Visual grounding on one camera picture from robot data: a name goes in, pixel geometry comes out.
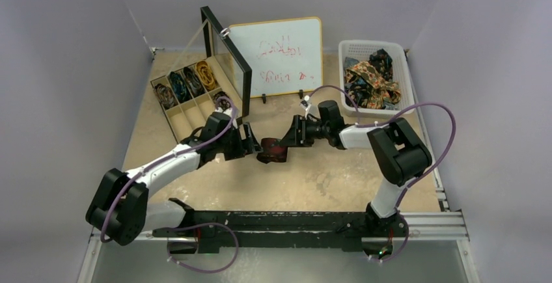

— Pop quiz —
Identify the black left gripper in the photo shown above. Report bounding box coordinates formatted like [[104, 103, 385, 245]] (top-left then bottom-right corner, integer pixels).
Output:
[[215, 122, 262, 161]]

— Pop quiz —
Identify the dark red patterned tie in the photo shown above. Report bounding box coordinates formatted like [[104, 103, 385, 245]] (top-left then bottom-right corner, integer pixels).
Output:
[[256, 138, 288, 164]]

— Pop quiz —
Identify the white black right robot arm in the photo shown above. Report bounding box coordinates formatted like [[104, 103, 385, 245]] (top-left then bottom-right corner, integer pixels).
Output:
[[277, 100, 433, 236]]

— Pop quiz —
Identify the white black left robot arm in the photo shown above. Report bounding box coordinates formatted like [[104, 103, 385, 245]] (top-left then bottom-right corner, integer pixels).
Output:
[[85, 112, 262, 246]]

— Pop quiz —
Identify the yellow framed whiteboard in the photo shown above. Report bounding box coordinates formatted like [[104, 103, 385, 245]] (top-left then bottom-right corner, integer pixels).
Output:
[[229, 16, 323, 98]]

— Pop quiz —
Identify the rolled grey tie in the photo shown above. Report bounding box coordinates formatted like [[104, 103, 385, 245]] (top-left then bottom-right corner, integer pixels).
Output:
[[183, 67, 205, 98]]

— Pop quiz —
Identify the beige compartment tie box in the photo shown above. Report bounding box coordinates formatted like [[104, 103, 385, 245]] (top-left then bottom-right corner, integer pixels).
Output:
[[150, 53, 245, 141]]

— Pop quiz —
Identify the rolled blue tie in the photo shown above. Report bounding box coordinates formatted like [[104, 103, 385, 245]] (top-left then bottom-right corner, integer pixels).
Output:
[[169, 72, 191, 103]]

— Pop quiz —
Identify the rolled yellow tie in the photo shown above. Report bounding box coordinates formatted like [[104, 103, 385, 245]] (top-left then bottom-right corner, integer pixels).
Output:
[[195, 61, 217, 91]]

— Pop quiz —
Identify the orange floral tie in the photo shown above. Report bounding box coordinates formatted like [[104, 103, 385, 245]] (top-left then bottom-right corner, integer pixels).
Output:
[[344, 61, 402, 111]]

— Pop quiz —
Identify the white plastic basket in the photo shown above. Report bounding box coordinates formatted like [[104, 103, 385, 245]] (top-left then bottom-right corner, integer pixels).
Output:
[[338, 40, 415, 116]]

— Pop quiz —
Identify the rolled brown striped tie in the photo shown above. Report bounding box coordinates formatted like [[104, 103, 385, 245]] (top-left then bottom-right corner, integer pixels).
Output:
[[154, 83, 178, 110]]

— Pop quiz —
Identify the black tie box lid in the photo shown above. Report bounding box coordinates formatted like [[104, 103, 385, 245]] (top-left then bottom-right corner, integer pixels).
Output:
[[200, 6, 253, 118]]

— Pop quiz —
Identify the dark blue patterned tie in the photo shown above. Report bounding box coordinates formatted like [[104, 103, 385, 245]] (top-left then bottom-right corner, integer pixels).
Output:
[[368, 49, 393, 81]]

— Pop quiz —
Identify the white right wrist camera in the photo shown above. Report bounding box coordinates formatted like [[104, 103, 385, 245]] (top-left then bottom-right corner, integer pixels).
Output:
[[300, 95, 312, 118]]

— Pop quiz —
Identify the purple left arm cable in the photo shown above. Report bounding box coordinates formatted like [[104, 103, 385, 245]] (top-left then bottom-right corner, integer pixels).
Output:
[[100, 96, 240, 244]]

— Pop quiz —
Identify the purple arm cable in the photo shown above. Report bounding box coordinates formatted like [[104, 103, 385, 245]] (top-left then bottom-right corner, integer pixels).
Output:
[[303, 85, 457, 213], [100, 96, 240, 244]]

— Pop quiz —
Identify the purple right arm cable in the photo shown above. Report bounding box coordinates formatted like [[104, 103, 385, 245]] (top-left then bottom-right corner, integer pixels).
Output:
[[303, 85, 457, 213]]

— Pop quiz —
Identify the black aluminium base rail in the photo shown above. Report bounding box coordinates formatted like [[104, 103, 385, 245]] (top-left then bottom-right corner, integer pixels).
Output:
[[90, 209, 470, 256]]

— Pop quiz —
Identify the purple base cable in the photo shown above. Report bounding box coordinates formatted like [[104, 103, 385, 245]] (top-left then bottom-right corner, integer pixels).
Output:
[[165, 222, 240, 274]]

